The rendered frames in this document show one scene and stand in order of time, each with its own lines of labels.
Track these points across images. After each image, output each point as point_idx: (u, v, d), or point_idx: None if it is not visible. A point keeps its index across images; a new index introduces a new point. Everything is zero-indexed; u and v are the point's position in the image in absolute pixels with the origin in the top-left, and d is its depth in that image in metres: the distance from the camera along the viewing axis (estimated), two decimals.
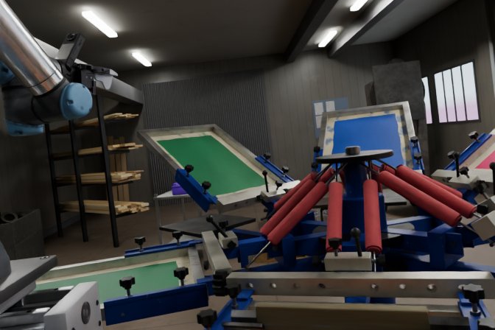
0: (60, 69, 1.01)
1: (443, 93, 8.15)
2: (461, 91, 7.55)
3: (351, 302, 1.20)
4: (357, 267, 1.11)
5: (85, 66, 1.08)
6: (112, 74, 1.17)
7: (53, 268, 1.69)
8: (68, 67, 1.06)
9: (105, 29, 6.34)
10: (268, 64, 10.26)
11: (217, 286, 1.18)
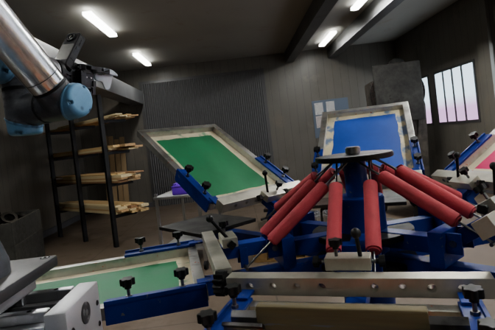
0: (60, 69, 1.01)
1: (443, 93, 8.15)
2: (461, 91, 7.55)
3: (351, 302, 1.20)
4: (357, 267, 1.11)
5: (85, 66, 1.08)
6: (112, 74, 1.18)
7: (53, 268, 1.69)
8: (68, 67, 1.06)
9: (105, 29, 6.34)
10: (268, 64, 10.26)
11: (217, 286, 1.18)
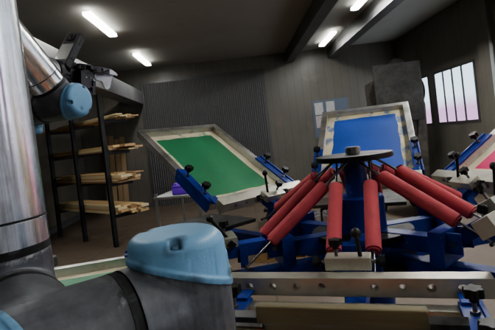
0: (60, 69, 1.01)
1: (443, 93, 8.15)
2: (461, 91, 7.55)
3: (351, 302, 1.20)
4: (357, 267, 1.11)
5: (85, 66, 1.08)
6: (112, 74, 1.17)
7: None
8: (68, 67, 1.06)
9: (105, 29, 6.34)
10: (268, 64, 10.26)
11: None
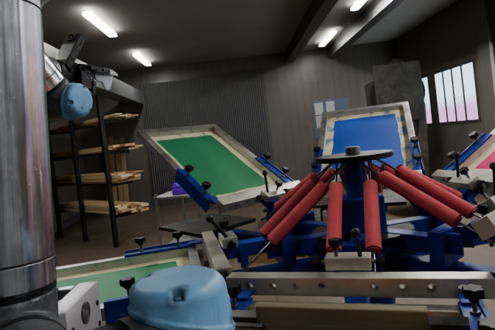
0: (60, 69, 1.01)
1: (443, 93, 8.15)
2: (461, 91, 7.55)
3: (351, 302, 1.20)
4: (357, 267, 1.11)
5: (85, 66, 1.08)
6: (112, 74, 1.17)
7: None
8: (68, 67, 1.06)
9: (105, 29, 6.34)
10: (268, 64, 10.26)
11: None
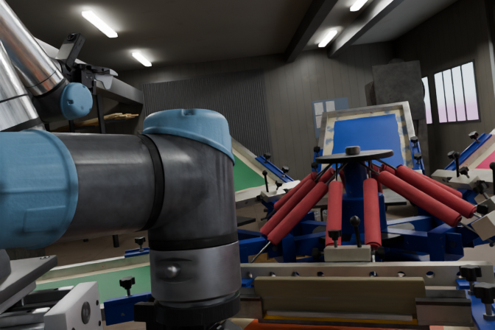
0: (60, 69, 1.01)
1: (443, 93, 8.15)
2: (461, 91, 7.55)
3: None
4: (356, 257, 1.11)
5: (85, 66, 1.08)
6: (112, 74, 1.17)
7: (53, 268, 1.69)
8: (68, 67, 1.06)
9: (105, 29, 6.34)
10: (268, 64, 10.26)
11: None
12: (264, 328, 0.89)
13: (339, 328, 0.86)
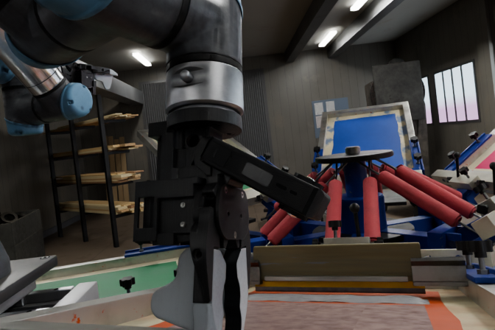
0: (60, 69, 1.01)
1: (443, 93, 8.15)
2: (461, 91, 7.55)
3: None
4: None
5: (85, 66, 1.08)
6: (112, 74, 1.18)
7: (53, 268, 1.69)
8: (68, 67, 1.06)
9: None
10: (268, 64, 10.26)
11: None
12: None
13: (336, 295, 0.86)
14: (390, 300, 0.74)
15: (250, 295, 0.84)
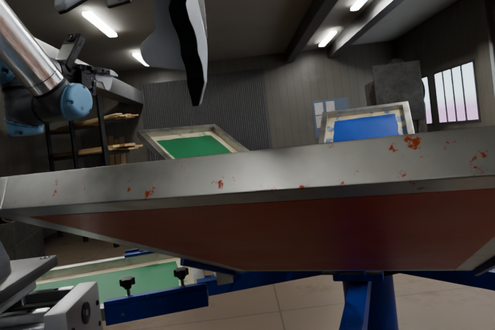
0: (60, 70, 1.01)
1: (443, 93, 8.15)
2: (461, 91, 7.55)
3: (351, 302, 1.20)
4: None
5: (85, 67, 1.08)
6: (112, 75, 1.18)
7: (53, 268, 1.69)
8: (68, 68, 1.06)
9: (105, 29, 6.34)
10: (268, 64, 10.26)
11: None
12: (259, 262, 0.91)
13: (334, 262, 0.88)
14: None
15: None
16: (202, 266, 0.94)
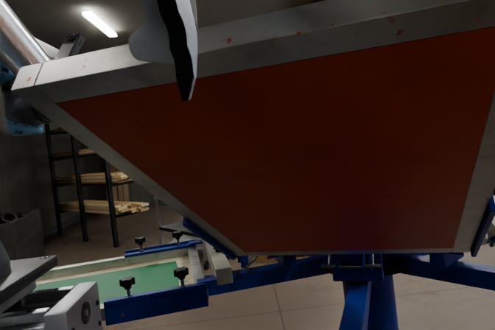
0: None
1: None
2: None
3: (351, 302, 1.20)
4: None
5: None
6: None
7: (53, 268, 1.69)
8: None
9: (105, 29, 6.34)
10: None
11: None
12: (259, 230, 0.94)
13: (331, 231, 0.90)
14: None
15: None
16: (203, 234, 0.96)
